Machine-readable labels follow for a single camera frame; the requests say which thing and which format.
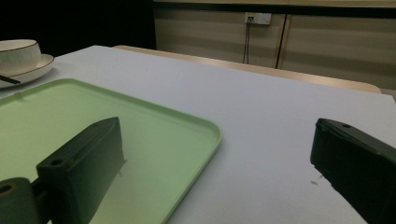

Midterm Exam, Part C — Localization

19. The light green plastic tray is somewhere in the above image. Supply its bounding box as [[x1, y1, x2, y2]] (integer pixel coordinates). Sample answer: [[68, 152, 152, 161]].
[[0, 77, 223, 224]]

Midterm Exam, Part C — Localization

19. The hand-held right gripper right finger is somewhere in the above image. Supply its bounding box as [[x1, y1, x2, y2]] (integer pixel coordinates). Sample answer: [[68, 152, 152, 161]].
[[309, 118, 396, 224]]

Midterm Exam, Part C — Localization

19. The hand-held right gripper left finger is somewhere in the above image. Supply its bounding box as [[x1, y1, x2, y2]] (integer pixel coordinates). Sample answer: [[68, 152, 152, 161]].
[[35, 116, 127, 224]]

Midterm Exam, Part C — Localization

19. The white plate with dark rim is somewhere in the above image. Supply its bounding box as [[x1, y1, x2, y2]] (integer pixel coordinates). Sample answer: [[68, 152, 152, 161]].
[[0, 53, 55, 90]]

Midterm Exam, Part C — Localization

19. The black chopstick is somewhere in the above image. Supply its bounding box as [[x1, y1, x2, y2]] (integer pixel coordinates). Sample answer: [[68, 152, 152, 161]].
[[0, 75, 21, 85]]

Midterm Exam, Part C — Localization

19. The black vertical cable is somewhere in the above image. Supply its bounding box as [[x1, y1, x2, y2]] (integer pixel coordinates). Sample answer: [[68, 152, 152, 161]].
[[275, 13, 288, 70]]

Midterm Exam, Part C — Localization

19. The white table cover sheet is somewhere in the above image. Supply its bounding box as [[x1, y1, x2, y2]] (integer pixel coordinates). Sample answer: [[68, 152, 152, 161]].
[[0, 45, 396, 224]]

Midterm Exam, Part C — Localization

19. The black power cable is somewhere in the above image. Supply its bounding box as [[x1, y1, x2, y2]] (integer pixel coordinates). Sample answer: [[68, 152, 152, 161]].
[[242, 17, 254, 65]]

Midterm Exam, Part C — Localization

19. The white wall socket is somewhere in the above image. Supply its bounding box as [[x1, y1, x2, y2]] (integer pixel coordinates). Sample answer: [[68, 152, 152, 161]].
[[244, 11, 273, 25]]

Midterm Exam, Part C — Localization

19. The white ribbed bowl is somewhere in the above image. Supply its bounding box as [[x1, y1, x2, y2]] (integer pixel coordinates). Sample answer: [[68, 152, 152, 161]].
[[0, 38, 43, 77]]

